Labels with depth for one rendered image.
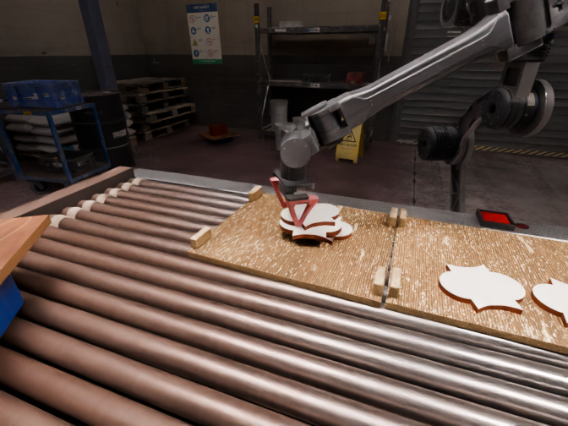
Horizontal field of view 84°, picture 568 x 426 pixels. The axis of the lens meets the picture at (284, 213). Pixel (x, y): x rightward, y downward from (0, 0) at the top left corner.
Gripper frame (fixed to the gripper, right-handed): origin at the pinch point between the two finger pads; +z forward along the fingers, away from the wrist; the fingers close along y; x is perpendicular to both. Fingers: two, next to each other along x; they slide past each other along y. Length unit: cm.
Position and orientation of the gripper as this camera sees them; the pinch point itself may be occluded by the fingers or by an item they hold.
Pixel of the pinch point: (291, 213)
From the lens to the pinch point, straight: 74.0
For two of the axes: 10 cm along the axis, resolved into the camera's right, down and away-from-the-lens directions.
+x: 9.5, -1.2, 2.8
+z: -0.3, 8.9, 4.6
